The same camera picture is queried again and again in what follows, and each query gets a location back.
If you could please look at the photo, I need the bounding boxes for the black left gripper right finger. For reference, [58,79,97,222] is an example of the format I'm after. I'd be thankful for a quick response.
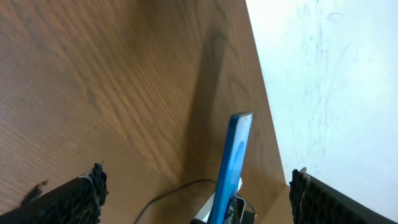
[289,169,397,224]

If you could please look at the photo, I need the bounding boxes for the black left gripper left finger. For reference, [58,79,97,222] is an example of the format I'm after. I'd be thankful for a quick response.
[1,163,109,224]

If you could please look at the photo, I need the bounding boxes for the blue Galaxy smartphone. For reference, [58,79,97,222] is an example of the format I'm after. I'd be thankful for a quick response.
[208,112,253,224]

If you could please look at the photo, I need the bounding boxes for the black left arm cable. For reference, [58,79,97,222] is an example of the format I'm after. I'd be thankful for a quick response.
[133,179,218,224]

